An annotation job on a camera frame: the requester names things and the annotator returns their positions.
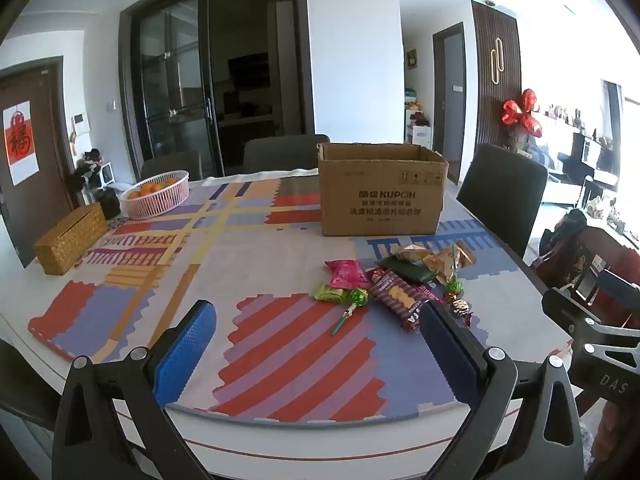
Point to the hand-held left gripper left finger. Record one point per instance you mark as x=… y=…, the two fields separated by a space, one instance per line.
x=185 y=355

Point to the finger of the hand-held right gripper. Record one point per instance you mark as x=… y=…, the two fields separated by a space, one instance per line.
x=575 y=307
x=602 y=377

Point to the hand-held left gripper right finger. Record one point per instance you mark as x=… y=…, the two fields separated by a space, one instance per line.
x=450 y=355

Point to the red biscuit packet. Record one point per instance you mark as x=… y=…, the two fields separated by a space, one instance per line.
x=402 y=297

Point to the green candy packet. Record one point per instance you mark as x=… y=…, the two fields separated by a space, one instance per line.
x=330 y=293

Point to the brown cardboard box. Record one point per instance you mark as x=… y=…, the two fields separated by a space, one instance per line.
x=382 y=200

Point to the brown wrapped candy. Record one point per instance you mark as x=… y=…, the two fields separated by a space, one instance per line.
x=462 y=311

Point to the dark wooden chair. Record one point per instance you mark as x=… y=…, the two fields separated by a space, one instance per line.
x=600 y=260

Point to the red and green lollipop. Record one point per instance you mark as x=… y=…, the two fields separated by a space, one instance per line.
x=454 y=287

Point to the colourful printed table mat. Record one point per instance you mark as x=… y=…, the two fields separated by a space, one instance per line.
x=210 y=270

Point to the tan snack packet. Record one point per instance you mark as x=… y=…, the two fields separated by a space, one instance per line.
x=440 y=265
x=465 y=254
x=410 y=254

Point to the dark green snack packet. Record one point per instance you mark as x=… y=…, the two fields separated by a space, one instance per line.
x=407 y=270

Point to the pink snack packet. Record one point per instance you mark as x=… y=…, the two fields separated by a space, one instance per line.
x=346 y=274

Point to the white basket with oranges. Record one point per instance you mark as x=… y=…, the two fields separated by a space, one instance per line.
x=160 y=202

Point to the woven tissue box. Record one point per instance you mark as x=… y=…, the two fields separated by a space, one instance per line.
x=70 y=240

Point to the black bag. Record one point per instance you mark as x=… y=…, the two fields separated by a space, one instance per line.
x=107 y=205

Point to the pile of oranges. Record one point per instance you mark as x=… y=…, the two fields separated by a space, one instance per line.
x=150 y=188

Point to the red foil balloon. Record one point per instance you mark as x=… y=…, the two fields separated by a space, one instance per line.
x=525 y=115

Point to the brown entrance door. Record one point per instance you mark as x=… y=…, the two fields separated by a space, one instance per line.
x=47 y=205

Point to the dark wood slat panel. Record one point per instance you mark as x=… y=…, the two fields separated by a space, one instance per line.
x=487 y=110

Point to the white storage box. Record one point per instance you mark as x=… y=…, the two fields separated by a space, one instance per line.
x=420 y=137

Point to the brown room door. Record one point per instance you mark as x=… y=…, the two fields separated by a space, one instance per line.
x=447 y=105

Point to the black framed glass sliding door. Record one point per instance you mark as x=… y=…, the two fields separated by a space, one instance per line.
x=175 y=90

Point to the red and white door poster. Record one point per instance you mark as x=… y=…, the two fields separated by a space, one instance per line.
x=21 y=142

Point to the small framed picture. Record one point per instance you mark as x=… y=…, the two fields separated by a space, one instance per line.
x=411 y=59

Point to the white wall intercom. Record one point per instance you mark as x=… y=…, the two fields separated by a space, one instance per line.
x=81 y=123

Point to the gold clip wall ornament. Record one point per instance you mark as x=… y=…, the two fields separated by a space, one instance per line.
x=496 y=60

